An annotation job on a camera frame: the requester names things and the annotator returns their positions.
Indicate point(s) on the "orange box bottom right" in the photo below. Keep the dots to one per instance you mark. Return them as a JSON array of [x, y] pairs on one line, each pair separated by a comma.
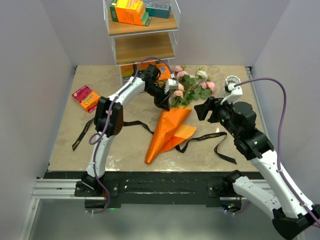
[[164, 71]]

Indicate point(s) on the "orange wrapping paper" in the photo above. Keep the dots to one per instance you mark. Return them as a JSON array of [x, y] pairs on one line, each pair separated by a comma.
[[169, 132]]

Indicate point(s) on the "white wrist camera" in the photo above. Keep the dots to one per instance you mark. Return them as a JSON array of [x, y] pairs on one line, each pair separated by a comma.
[[232, 93], [171, 84]]

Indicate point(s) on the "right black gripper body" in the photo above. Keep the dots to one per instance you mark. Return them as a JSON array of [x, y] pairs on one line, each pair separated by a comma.
[[221, 113]]

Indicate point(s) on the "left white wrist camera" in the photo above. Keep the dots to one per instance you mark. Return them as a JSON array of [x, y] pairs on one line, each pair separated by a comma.
[[171, 84]]

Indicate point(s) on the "white ribbed vase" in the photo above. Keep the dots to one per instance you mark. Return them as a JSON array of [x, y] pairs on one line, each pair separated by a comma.
[[232, 80]]

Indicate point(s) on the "pink orange snack box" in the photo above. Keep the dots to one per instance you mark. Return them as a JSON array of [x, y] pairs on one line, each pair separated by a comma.
[[87, 98]]

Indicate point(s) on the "teal box top shelf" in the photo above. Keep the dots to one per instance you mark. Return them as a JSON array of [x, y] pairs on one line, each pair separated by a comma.
[[158, 8]]

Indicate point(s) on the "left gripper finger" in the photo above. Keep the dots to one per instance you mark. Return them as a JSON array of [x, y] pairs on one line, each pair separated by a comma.
[[160, 103], [168, 104]]

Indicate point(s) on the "white wire wooden shelf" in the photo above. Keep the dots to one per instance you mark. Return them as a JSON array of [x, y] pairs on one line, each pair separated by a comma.
[[133, 44]]

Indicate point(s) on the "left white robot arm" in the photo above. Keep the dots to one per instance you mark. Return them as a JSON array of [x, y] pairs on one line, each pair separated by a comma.
[[109, 120]]

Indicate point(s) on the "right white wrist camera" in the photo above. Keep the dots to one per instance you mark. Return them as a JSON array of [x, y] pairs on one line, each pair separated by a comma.
[[232, 93]]

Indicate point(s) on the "orange box bottom middle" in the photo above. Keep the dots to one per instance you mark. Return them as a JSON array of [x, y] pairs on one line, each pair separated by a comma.
[[143, 66]]

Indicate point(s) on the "black printed ribbon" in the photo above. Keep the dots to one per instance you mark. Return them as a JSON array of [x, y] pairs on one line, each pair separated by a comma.
[[177, 147]]

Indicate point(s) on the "orange box bottom left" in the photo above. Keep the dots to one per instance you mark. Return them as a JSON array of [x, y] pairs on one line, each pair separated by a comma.
[[127, 70]]

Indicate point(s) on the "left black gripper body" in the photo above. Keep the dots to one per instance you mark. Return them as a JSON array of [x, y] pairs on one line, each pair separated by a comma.
[[157, 92]]

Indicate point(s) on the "orange green box top shelf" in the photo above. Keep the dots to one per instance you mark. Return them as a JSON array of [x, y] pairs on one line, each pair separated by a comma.
[[131, 12]]

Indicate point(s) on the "pink flower bouquet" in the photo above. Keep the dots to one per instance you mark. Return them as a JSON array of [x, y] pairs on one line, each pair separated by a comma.
[[191, 87]]

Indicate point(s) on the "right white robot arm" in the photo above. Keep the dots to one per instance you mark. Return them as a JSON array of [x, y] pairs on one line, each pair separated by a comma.
[[290, 210]]

